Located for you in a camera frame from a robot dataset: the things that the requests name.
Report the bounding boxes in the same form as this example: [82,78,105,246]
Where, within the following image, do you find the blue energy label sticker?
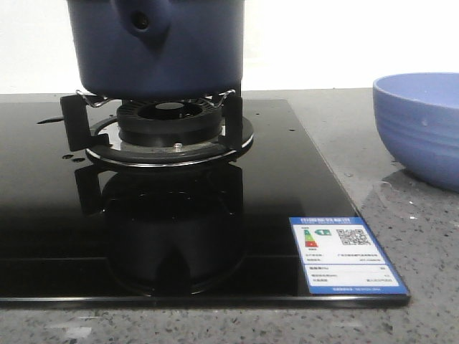
[290,216,409,296]

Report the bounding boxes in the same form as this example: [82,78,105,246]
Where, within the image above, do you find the black gas burner head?
[117,100,222,147]

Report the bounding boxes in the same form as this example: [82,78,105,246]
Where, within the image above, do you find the light blue plastic bowl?
[373,72,458,191]

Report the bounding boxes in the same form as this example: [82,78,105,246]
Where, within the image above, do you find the dark blue cooking pot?
[67,1,245,100]

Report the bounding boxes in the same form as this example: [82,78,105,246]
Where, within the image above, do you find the black pot support grate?
[60,90,254,168]

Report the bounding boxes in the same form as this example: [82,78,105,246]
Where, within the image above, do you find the black glass gas cooktop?
[1,100,410,307]

